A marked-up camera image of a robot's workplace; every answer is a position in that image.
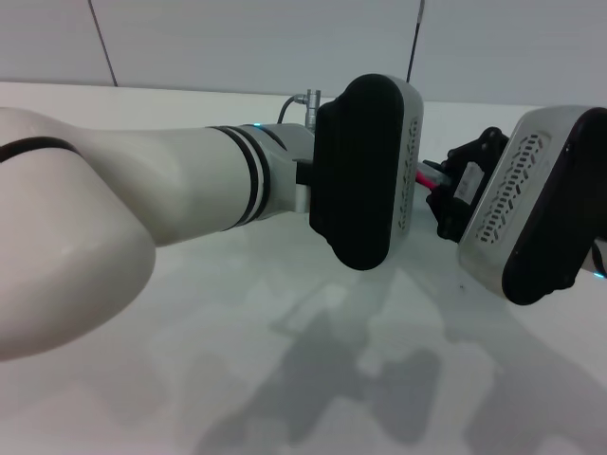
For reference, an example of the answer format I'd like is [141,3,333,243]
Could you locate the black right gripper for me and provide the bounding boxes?
[424,126,511,245]

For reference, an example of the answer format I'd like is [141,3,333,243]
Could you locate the clear document bag red zip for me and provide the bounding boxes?
[415,159,452,191]

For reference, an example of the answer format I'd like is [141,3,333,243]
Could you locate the silver black left wrist camera box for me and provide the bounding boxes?
[307,73,425,272]

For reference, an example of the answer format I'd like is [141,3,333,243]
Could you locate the silver black wrist camera box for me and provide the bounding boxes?
[455,105,607,306]
[307,73,425,272]

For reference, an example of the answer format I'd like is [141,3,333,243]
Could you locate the grey cable with metal plug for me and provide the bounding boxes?
[276,87,324,127]

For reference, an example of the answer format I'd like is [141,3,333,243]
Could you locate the silver black right wrist camera box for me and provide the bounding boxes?
[455,105,607,306]

